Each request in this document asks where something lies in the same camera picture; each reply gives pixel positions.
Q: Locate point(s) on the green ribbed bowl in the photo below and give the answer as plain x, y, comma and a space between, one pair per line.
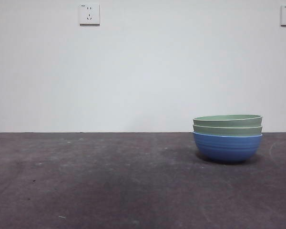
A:
228, 121
228, 131

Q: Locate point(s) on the blue ribbed bowl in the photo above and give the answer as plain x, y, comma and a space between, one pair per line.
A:
227, 149

